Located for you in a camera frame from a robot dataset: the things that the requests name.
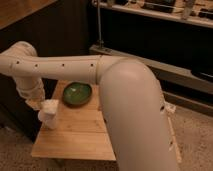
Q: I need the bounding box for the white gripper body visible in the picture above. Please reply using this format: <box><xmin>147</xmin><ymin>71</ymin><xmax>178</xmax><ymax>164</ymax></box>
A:
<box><xmin>18</xmin><ymin>78</ymin><xmax>45</xmax><ymax>110</ymax></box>

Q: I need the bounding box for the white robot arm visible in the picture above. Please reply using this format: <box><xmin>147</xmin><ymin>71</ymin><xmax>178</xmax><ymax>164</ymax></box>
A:
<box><xmin>0</xmin><ymin>41</ymin><xmax>180</xmax><ymax>171</ymax></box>

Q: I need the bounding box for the white ceramic cup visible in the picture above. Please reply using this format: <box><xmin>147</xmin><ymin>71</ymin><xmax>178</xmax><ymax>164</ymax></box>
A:
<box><xmin>38</xmin><ymin>110</ymin><xmax>57</xmax><ymax>130</ymax></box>

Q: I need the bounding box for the green bowl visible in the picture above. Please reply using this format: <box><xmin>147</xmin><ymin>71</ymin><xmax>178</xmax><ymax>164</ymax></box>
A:
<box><xmin>62</xmin><ymin>82</ymin><xmax>92</xmax><ymax>106</ymax></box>

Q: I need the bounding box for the dark wooden cabinet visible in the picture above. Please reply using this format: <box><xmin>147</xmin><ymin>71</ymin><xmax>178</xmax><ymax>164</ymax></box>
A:
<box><xmin>0</xmin><ymin>0</ymin><xmax>91</xmax><ymax>141</ymax></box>

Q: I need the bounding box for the wooden side table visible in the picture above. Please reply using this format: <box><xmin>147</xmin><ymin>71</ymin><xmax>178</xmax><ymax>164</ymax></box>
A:
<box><xmin>32</xmin><ymin>86</ymin><xmax>182</xmax><ymax>164</ymax></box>

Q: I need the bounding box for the metal shelf rack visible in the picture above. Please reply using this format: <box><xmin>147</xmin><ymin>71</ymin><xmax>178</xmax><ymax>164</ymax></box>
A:
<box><xmin>89</xmin><ymin>0</ymin><xmax>213</xmax><ymax>116</ymax></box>

